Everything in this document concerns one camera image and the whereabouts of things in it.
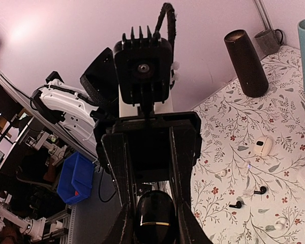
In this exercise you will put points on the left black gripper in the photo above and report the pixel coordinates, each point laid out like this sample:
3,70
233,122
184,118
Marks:
134,148

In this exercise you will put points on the black earbud charging case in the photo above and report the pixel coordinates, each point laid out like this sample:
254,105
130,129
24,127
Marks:
155,219

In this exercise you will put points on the black earbud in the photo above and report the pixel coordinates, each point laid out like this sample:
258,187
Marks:
261,191
237,205

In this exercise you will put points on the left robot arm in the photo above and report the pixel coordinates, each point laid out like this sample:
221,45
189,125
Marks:
101,99

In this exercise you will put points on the white case with black window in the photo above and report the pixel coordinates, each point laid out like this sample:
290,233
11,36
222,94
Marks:
263,146

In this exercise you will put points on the blue storage bin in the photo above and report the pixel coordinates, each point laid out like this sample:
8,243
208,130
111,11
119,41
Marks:
76,179

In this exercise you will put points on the floral table mat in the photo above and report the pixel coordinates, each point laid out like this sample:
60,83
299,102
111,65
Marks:
231,124

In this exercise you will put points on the dark brown tumbler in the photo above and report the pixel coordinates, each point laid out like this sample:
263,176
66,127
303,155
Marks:
246,63

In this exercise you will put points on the grey mug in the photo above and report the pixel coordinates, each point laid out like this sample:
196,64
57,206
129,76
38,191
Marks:
269,40

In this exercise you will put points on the left metal frame post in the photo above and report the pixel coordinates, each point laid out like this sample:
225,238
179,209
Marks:
263,13

